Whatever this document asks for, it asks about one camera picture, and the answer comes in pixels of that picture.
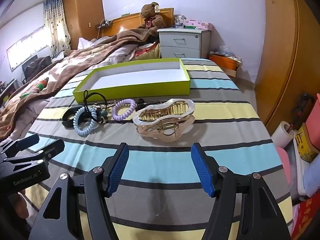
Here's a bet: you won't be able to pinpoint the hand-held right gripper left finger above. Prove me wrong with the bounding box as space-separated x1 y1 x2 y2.
29 142 130 240

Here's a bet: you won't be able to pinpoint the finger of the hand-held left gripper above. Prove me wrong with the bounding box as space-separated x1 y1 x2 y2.
4 139 65 171
0 133 40 161

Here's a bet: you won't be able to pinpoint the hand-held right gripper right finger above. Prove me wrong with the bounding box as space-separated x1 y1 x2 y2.
190 142 292 240

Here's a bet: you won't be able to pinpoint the black smart band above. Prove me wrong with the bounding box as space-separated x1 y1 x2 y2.
62 106 83 129

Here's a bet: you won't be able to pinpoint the light blue spiral hair tie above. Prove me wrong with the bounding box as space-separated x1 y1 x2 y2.
73 106 99 138

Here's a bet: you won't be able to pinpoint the purple spiral hair tie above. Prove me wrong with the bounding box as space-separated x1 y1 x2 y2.
111 99 137 121

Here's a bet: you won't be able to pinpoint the black elastic hair tie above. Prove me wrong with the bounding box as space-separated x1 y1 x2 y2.
83 90 112 113

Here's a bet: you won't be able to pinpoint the translucent beige hair claw clip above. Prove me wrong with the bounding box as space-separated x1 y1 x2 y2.
132 98 196 143

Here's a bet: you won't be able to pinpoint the white tray with green rim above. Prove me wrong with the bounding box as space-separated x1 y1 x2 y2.
72 58 191 104

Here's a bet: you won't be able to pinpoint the person's left hand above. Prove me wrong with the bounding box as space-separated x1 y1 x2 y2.
10 190 30 220

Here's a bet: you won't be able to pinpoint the dark chair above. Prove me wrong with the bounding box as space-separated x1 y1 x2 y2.
21 55 52 83

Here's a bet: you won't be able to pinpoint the brown patterned blanket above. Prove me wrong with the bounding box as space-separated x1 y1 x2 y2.
0 29 151 141

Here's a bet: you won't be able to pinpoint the white paper roll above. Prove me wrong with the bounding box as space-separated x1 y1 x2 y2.
271 121 294 148

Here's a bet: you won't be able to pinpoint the window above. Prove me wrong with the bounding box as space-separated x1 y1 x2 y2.
6 25 50 73

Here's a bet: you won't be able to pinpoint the yellow box with black print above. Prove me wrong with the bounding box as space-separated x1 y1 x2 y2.
296 125 319 163

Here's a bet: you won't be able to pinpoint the orange box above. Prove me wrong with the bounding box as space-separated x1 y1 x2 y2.
208 53 238 71

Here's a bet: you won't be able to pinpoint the pale pink quilt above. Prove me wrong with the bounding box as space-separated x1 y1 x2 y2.
77 37 141 63

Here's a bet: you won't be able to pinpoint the yellow bed sheet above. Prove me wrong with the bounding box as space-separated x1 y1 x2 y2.
132 43 161 61

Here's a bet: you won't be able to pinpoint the dark bag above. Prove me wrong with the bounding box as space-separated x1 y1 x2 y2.
293 92 316 123

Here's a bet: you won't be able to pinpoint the patterned curtain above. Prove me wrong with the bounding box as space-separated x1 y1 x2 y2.
43 0 71 56

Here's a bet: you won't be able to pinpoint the pink plastic bin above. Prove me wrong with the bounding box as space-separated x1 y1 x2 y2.
306 93 320 141

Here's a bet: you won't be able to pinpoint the white drawer nightstand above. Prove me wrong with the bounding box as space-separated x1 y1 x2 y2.
157 27 211 59

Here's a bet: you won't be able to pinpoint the large wooden wardrobe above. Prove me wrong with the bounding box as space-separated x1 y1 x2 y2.
254 0 320 136

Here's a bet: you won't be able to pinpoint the narrow wooden corner wardrobe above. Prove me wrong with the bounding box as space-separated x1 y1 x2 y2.
62 0 105 48

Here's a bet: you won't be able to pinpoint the wooden headboard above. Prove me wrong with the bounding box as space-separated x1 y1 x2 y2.
96 7 174 38

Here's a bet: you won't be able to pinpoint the pink floral box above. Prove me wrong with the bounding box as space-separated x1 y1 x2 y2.
183 19 213 31

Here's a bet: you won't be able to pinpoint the small bottles on nightstand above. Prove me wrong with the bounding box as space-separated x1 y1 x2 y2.
174 16 187 28

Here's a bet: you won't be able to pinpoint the brown teddy bear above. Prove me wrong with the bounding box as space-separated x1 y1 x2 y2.
137 2 167 31

